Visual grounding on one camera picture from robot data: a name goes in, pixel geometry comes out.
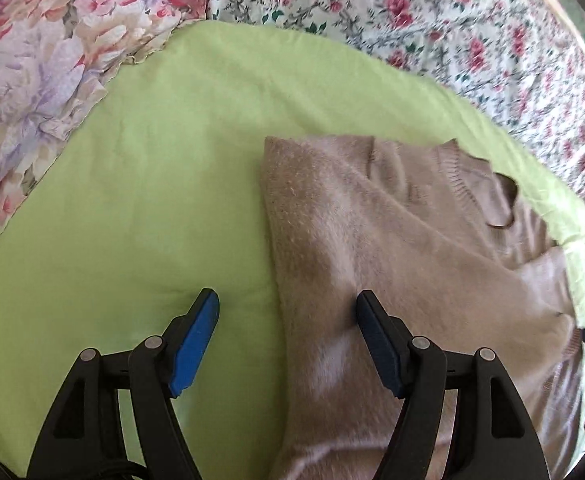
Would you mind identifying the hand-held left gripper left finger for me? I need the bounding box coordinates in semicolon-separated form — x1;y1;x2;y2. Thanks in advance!
25;288;220;480

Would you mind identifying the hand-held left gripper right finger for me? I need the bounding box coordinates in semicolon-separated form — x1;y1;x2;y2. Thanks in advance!
355;290;551;480

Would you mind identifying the beige knit sweater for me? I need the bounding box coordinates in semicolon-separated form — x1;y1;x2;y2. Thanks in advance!
261;135;585;480

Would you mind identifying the light green bed sheet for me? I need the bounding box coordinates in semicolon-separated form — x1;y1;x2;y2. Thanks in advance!
0;20;585;479

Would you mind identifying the purple pink floral pillow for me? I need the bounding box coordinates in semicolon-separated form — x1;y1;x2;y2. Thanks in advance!
0;0;211;281

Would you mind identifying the white rose print duvet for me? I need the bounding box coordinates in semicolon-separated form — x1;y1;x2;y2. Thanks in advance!
182;0;585;211

